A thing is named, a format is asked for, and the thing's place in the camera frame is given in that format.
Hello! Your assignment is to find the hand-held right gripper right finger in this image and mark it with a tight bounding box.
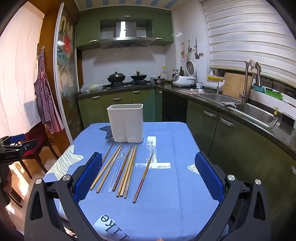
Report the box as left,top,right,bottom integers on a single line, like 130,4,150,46
195,151,272,241

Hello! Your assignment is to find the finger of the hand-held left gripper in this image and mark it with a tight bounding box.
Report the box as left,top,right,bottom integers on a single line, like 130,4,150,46
14,139,37,156
0,134,26,146

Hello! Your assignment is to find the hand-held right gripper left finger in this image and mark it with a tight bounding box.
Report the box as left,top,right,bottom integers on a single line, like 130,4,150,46
24,152,103,241

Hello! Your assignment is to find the light wooden chopstick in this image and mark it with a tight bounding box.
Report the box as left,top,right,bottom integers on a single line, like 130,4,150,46
123,146,138,199
96,148,122,194
116,146,135,197
90,145,122,191
120,146,136,198

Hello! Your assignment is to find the thin brown chopstick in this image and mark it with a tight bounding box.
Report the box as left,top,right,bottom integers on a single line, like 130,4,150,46
102,144,114,165

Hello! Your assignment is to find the dark red chopstick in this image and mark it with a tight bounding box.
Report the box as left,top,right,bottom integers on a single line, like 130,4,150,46
112,146,132,192

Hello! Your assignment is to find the clear plastic spoon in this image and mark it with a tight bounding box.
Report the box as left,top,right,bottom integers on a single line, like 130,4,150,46
109,152,126,193

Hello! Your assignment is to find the red-tipped wooden chopstick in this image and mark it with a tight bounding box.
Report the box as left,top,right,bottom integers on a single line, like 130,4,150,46
132,151,154,204

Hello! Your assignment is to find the white plastic utensil holder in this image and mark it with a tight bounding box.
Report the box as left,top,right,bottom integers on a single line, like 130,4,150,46
107,104,144,143

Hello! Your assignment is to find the wooden chair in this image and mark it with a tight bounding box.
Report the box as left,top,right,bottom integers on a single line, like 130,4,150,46
7,125,59,179

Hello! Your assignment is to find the green base cabinet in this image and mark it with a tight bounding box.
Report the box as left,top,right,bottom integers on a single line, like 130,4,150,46
185,100,296,232
77,88,163,128

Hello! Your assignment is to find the red checked apron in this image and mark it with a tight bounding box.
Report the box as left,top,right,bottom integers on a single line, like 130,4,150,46
34,46,64,135

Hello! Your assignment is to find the blue printed tablecloth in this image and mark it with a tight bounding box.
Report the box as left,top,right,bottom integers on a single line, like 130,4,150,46
43,122,220,241

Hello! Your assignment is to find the white curtain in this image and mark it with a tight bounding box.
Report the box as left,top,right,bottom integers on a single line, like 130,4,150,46
0,1,45,139

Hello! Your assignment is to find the steel double sink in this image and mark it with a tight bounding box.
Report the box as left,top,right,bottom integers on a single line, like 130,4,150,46
199,93,279,128

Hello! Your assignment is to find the dark granite countertop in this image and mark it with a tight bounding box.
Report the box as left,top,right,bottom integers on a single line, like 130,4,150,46
77,82,296,160

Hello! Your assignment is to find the printed sliding door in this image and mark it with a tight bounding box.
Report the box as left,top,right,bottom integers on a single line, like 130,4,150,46
54,2,82,144

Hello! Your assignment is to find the pink dish cloth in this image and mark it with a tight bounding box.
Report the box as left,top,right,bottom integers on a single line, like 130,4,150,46
179,88,205,94

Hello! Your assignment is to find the clear plastic bag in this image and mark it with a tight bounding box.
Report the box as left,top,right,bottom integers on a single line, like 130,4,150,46
80,80,104,93

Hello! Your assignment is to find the curved steel faucet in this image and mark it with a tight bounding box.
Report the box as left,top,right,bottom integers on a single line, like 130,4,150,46
209,69,220,95

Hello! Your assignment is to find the wooden cutting board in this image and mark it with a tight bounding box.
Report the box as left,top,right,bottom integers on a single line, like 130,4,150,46
222,72,253,100

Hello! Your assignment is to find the white rice cooker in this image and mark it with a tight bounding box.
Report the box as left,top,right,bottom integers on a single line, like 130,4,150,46
172,60,197,88

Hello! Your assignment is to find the black box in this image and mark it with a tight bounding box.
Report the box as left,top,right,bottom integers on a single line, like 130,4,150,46
282,112,296,127

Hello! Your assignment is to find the gas stove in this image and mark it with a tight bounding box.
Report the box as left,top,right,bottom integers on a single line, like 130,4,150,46
106,80,154,88

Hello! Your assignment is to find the black wok with lid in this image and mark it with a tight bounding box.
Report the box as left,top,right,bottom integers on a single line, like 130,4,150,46
107,71,126,84

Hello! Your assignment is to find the tall steel faucet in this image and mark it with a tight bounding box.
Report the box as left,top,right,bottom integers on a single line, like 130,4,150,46
238,61,253,104

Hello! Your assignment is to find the green plastic tray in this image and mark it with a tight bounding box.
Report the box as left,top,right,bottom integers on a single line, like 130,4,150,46
265,89,283,100

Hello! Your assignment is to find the dark tap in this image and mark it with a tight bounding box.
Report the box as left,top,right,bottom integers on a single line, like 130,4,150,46
254,62,263,87

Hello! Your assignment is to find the cloth on faucet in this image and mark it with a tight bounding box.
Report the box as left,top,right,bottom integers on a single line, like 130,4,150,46
245,59,259,71

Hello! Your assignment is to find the white window blind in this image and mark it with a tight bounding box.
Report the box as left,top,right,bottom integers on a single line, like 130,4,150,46
200,0,296,80

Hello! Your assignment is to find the steel range hood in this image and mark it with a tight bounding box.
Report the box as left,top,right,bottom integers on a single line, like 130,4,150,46
99,20,156,49

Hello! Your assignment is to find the green wall cabinet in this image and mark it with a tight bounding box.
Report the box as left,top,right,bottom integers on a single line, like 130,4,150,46
76,6,174,50

